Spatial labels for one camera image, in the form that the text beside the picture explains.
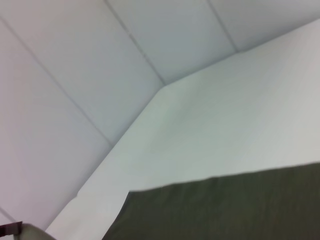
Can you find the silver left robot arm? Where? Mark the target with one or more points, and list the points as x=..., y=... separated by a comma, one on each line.
x=35, y=232

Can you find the dark green shirt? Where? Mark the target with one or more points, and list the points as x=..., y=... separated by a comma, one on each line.
x=225, y=205

